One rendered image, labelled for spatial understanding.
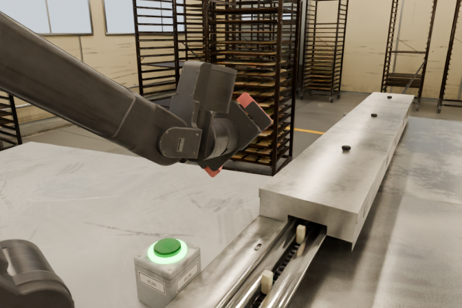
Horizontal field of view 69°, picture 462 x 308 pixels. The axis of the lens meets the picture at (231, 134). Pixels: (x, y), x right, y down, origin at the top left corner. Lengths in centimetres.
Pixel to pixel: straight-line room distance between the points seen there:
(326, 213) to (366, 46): 664
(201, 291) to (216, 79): 29
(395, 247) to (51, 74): 62
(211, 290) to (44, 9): 501
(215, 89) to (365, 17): 682
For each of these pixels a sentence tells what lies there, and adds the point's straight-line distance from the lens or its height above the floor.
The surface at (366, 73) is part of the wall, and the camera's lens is 721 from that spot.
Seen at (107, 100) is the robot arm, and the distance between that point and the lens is 34.
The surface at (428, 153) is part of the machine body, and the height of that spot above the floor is 82.
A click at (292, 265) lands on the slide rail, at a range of 57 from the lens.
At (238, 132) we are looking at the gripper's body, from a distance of 51.
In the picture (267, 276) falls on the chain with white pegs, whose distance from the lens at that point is 52.
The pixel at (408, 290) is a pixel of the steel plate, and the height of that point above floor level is 82.
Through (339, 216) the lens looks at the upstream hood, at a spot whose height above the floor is 90.
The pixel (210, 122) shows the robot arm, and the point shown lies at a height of 109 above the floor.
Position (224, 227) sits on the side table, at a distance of 71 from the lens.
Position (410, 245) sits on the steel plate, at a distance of 74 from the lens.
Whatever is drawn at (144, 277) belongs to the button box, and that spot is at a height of 87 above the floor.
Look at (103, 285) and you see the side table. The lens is 61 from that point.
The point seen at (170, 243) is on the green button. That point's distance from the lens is 52.
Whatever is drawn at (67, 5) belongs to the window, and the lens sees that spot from 552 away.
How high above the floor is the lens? 120
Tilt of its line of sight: 17 degrees down
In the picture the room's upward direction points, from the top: straight up
